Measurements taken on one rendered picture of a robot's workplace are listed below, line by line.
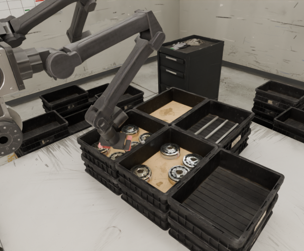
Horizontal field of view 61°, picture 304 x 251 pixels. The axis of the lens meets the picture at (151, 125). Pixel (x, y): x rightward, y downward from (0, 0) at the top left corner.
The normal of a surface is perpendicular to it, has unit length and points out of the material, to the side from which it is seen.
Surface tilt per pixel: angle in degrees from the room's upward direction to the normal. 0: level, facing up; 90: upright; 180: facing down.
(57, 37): 90
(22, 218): 0
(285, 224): 0
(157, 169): 0
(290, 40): 90
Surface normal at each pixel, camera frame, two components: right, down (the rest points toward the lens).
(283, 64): -0.76, 0.38
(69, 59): 0.64, 0.37
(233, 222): -0.04, -0.84
